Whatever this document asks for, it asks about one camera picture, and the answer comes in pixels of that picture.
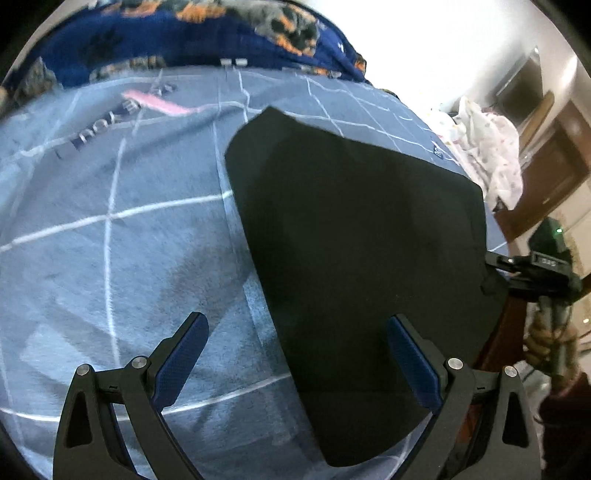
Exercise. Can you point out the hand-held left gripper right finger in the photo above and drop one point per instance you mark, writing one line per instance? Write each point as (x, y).
(415, 364)

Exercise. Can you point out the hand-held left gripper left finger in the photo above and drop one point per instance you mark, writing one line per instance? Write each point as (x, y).
(178, 364)

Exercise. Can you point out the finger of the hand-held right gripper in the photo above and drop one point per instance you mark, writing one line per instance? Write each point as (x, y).
(501, 261)

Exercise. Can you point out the black pants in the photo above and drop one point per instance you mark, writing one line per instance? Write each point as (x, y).
(360, 230)

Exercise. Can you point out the person's right forearm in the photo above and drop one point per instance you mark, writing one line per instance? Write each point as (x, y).
(568, 424)

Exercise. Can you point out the person's right hand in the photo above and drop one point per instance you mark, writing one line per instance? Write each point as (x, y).
(538, 344)

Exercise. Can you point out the brown wooden cabinet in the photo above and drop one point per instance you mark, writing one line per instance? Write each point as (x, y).
(549, 170)

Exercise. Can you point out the blue checked bed sheet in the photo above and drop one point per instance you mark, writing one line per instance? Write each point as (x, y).
(115, 277)

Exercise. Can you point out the white dotted cloth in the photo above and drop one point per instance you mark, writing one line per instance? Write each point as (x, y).
(489, 143)

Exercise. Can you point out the navy paw print blanket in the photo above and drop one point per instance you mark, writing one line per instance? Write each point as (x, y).
(138, 41)

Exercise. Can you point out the dark wall screen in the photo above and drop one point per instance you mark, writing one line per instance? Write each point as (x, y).
(521, 90)

